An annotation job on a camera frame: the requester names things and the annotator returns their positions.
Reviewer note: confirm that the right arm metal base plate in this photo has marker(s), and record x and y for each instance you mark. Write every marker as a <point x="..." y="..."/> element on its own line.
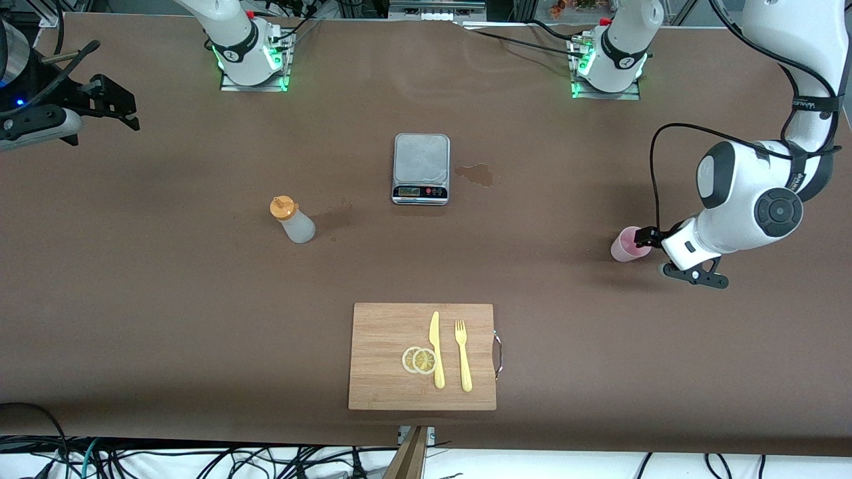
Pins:
<point x="253" y="88"/>

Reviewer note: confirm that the yellow plastic fork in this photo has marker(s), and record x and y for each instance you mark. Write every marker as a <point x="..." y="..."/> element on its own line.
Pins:
<point x="465" y="369"/>

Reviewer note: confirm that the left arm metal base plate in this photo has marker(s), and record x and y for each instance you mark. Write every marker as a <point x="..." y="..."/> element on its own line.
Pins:
<point x="606" y="96"/>

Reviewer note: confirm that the wooden cutting board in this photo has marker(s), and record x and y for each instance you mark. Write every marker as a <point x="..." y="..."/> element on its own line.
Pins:
<point x="379" y="332"/>

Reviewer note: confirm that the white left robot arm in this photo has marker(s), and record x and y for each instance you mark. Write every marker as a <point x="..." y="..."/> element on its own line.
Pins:
<point x="739" y="199"/>

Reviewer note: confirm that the clear sauce bottle orange cap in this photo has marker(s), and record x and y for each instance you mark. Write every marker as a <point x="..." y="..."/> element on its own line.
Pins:
<point x="296" y="223"/>

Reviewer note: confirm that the yellow plastic knife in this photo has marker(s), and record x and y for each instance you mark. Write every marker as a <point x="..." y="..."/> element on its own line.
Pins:
<point x="434" y="332"/>

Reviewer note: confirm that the silver digital kitchen scale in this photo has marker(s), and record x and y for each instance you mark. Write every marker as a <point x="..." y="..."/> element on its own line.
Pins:
<point x="421" y="159"/>

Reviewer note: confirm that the small metal bracket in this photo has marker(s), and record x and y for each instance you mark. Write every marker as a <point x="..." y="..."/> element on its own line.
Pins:
<point x="431" y="434"/>

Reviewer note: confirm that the wooden post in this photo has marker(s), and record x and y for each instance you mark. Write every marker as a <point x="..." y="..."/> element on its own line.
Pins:
<point x="407" y="462"/>

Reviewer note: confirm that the aluminium frame rail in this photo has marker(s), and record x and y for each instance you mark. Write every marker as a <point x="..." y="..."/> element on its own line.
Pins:
<point x="439" y="5"/>

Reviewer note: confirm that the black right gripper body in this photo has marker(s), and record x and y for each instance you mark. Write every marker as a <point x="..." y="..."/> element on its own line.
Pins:
<point x="85" y="100"/>

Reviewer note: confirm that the pink plastic cup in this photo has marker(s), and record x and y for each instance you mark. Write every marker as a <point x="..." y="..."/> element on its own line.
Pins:
<point x="622" y="249"/>

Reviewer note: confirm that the lemon slice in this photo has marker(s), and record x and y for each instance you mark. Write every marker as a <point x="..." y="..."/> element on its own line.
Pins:
<point x="424" y="361"/>
<point x="407" y="360"/>

